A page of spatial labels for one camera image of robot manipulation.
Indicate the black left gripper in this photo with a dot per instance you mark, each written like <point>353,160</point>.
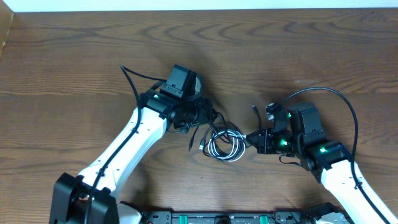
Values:
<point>205,111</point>

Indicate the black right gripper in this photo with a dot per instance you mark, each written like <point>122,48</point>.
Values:
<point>265,147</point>

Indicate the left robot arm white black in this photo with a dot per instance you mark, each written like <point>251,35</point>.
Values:
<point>93,195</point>

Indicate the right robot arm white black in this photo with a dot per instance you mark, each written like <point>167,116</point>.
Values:
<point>331,165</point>

